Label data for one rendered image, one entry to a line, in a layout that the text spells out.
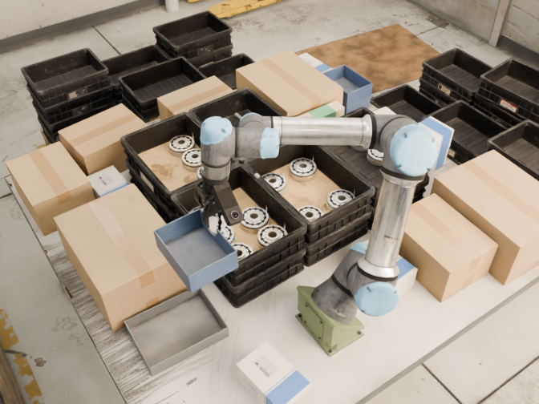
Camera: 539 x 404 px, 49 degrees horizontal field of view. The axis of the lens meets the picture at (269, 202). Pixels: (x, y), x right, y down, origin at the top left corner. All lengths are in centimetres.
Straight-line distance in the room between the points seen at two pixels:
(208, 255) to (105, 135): 98
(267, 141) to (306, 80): 123
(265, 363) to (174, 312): 40
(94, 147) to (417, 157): 138
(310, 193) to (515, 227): 71
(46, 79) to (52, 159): 129
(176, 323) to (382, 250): 75
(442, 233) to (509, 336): 101
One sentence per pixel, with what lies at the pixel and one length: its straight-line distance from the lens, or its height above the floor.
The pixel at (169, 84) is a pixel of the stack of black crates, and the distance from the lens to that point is 344.
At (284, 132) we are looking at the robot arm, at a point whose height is 137.
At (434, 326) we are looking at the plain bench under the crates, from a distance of 203.
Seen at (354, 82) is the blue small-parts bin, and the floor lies 78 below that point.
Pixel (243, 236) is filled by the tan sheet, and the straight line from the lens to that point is 204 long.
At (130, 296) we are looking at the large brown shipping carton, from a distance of 193.
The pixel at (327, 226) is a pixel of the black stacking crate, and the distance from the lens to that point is 202.
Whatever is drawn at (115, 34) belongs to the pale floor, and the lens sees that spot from 509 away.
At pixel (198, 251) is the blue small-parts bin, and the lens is 169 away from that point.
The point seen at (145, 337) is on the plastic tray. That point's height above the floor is 70.
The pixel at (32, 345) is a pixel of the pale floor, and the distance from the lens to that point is 296.
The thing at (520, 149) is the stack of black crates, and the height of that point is 49.
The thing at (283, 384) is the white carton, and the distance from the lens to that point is 176.
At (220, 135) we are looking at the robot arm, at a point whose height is 146.
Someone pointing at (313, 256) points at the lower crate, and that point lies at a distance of 207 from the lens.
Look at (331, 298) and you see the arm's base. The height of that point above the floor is 89.
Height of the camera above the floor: 233
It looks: 44 degrees down
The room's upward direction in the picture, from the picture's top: 1 degrees counter-clockwise
